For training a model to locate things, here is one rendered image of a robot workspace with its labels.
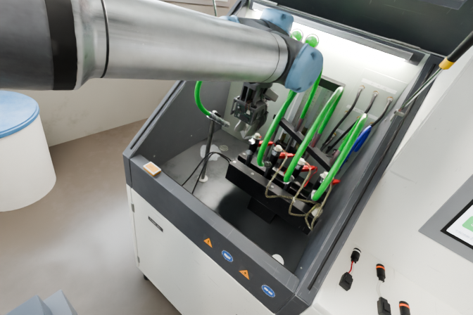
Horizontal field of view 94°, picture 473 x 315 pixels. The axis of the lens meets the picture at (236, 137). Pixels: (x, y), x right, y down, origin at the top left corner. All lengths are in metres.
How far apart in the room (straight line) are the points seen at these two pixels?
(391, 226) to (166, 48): 0.68
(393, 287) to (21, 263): 1.75
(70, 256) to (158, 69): 1.61
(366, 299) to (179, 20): 0.68
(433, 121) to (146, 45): 0.60
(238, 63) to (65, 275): 1.59
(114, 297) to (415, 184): 1.48
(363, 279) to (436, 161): 0.34
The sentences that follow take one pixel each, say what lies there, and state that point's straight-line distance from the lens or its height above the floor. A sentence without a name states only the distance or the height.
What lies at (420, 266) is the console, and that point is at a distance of 0.80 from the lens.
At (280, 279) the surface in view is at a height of 0.95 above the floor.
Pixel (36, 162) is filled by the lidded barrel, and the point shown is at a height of 0.31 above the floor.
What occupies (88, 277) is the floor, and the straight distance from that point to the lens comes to 1.69.
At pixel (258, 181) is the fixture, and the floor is 0.98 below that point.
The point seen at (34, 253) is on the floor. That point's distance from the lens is 1.85.
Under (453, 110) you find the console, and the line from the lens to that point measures 0.67.
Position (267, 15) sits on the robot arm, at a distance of 0.54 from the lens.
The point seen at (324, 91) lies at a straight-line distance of 0.87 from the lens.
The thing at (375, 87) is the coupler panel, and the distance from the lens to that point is 0.87.
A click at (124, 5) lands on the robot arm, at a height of 1.48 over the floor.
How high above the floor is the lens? 1.52
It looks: 36 degrees down
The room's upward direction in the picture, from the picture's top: 15 degrees clockwise
